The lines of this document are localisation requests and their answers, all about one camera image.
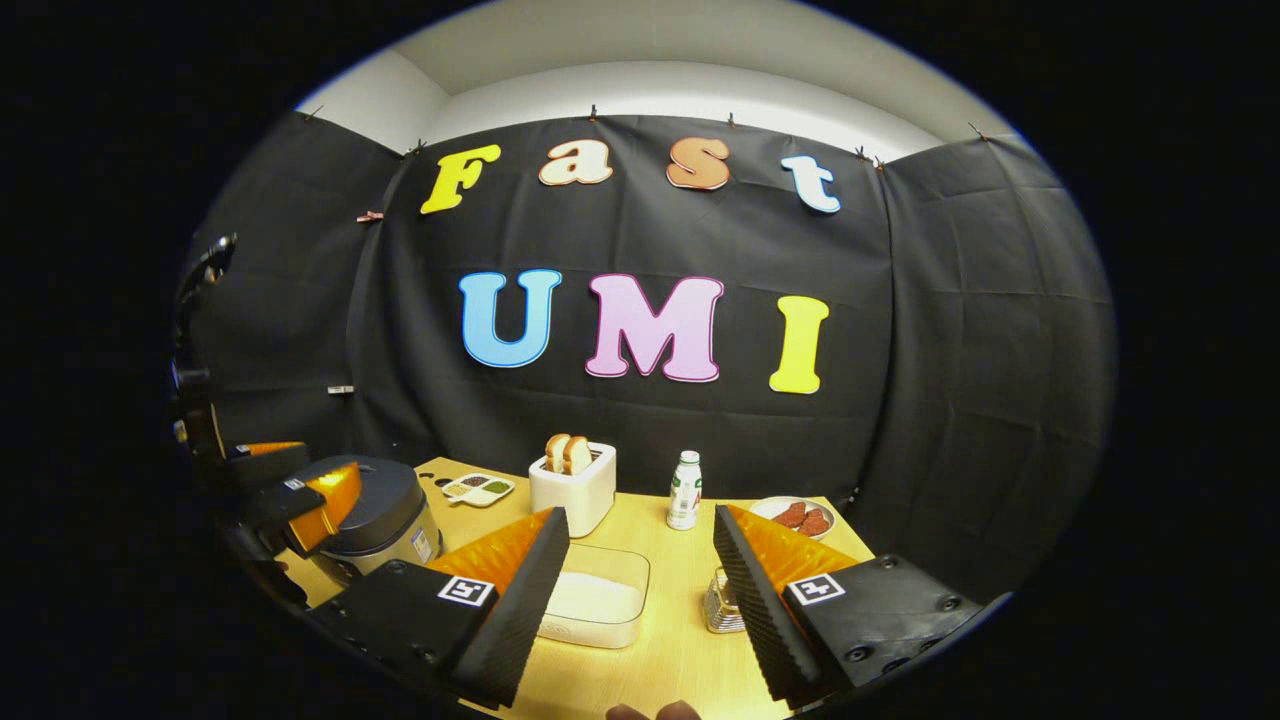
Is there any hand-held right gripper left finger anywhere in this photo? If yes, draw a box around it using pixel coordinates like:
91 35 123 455
304 507 572 710

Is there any clear box of white rice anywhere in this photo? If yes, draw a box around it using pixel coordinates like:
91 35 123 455
537 544 653 650

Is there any black backdrop cloth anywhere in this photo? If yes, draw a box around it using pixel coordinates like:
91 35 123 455
175 110 1116 601

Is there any white divided dish of beans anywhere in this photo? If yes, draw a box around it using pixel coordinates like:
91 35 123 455
441 473 517 509

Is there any black and silver rice cooker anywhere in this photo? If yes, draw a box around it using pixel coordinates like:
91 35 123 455
290 456 445 587

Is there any white toaster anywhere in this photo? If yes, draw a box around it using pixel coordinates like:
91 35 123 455
528 441 618 540

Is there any round white plate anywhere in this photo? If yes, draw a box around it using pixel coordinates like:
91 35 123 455
748 496 837 542

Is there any small white drink bottle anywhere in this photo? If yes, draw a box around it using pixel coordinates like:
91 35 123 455
666 450 704 532

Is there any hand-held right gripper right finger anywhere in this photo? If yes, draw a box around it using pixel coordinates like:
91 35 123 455
712 504 1012 710

